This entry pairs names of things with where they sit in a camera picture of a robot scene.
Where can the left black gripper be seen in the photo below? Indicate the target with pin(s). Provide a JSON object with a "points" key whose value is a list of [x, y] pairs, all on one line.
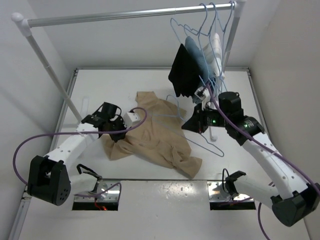
{"points": [[116, 137]]}

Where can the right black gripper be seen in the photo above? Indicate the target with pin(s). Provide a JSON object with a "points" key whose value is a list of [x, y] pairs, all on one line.
{"points": [[195, 123]]}

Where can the beige t shirt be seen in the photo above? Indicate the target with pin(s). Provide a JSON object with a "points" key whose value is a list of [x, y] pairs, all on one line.
{"points": [[160, 139]]}

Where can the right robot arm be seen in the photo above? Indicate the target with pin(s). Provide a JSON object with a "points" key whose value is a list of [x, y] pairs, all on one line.
{"points": [[291, 196]]}

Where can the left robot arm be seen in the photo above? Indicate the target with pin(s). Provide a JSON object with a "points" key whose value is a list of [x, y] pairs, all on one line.
{"points": [[49, 176]]}

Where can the black garment on hanger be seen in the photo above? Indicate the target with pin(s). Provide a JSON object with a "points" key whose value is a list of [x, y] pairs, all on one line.
{"points": [[184, 73]]}

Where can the blue garment on hanger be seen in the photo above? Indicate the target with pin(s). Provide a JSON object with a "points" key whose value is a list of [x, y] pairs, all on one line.
{"points": [[206, 72]]}

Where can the white garment on hanger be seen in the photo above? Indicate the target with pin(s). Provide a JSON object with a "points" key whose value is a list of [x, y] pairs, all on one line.
{"points": [[213, 56]]}

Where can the blue hanger of white garment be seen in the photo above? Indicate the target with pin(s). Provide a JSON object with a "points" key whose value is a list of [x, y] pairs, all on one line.
{"points": [[224, 24]]}

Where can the white clothes rack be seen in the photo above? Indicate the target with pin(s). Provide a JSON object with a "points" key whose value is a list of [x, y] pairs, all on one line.
{"points": [[24, 25]]}

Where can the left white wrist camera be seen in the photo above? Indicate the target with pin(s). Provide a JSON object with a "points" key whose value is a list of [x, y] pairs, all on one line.
{"points": [[130, 119]]}

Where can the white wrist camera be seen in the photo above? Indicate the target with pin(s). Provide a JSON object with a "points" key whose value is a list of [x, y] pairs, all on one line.
{"points": [[202, 93], [130, 119]]}

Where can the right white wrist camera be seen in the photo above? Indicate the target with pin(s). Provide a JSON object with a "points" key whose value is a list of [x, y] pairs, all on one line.
{"points": [[202, 93]]}

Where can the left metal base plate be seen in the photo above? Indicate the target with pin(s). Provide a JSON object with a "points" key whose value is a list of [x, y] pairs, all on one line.
{"points": [[106, 191]]}

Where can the metal base plate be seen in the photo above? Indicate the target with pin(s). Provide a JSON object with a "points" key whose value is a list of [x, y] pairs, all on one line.
{"points": [[216, 194], [106, 191]]}

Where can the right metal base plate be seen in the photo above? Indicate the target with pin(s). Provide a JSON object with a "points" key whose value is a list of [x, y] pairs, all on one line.
{"points": [[216, 194]]}

